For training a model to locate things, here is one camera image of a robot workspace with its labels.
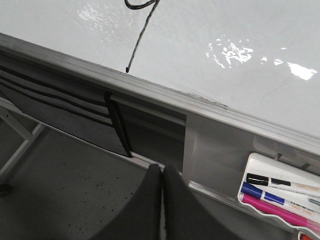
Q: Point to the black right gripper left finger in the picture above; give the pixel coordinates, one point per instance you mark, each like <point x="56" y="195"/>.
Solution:
<point x="140" y="218"/>

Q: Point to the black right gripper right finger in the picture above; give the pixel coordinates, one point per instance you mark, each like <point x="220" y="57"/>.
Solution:
<point x="185" y="217"/>

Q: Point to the blue whiteboard marker in tray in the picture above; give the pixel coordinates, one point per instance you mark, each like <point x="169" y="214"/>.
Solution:
<point x="258" y="193"/>

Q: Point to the black whiteboard marker in tray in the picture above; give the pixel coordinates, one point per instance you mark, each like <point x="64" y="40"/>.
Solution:
<point x="261" y="180"/>

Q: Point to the pink whiteboard marker in tray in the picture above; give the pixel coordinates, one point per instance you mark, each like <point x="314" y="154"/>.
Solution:
<point x="287" y="216"/>

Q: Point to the orange whiteboard marker in tray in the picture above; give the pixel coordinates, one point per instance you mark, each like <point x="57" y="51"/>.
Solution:
<point x="303" y="236"/>

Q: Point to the white plastic marker tray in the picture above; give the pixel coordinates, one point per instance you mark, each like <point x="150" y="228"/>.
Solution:
<point x="265" y="166"/>

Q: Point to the white metal stand frame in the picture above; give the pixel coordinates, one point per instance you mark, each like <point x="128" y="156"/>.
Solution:
<point x="17" y="136"/>

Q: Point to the white whiteboard with aluminium frame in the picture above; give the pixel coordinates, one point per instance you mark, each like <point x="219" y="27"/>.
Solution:
<point x="252" y="64"/>

